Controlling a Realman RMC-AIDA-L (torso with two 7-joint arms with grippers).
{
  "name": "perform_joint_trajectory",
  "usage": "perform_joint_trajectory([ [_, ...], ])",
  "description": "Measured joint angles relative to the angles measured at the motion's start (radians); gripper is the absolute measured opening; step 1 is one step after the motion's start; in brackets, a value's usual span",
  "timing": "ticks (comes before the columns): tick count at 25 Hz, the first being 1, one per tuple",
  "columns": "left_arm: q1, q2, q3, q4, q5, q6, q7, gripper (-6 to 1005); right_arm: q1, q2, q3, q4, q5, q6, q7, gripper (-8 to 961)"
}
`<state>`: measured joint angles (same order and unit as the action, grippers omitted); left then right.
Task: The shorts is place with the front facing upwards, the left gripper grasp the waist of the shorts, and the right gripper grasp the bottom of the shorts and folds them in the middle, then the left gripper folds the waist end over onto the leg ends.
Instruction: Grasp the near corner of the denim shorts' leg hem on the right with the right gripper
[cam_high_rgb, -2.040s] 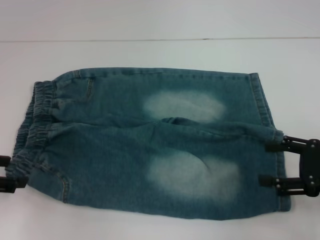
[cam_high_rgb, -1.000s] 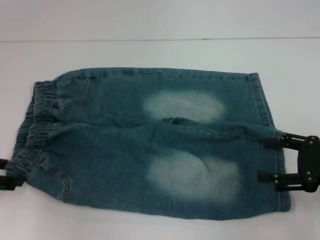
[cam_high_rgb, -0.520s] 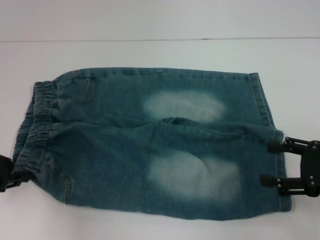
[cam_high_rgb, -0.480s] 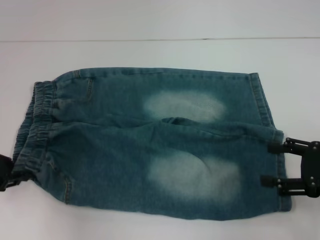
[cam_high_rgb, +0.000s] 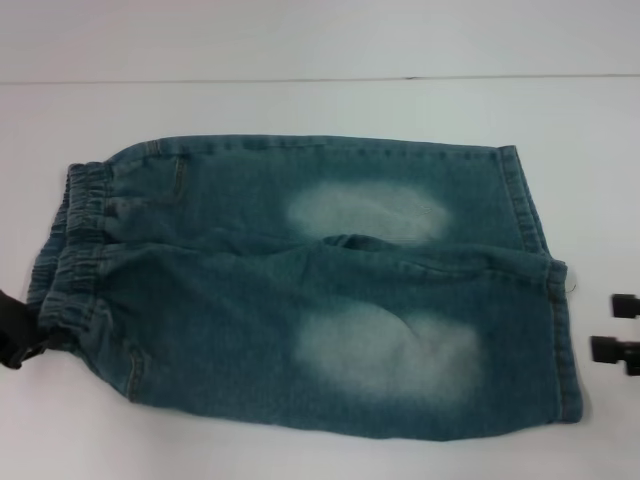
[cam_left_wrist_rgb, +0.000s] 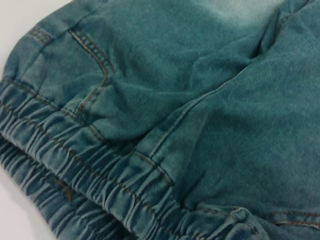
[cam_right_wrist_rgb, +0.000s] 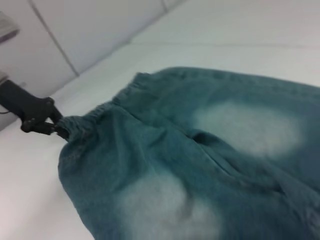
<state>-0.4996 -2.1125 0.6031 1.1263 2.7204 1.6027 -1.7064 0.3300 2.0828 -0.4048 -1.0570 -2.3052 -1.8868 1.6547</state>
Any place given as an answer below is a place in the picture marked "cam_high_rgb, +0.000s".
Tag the blue denim shorts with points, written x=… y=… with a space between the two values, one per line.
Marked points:
x=260 y=310

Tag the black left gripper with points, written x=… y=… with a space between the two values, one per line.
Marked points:
x=12 y=330

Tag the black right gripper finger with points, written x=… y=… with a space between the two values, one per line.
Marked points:
x=626 y=306
x=607 y=350

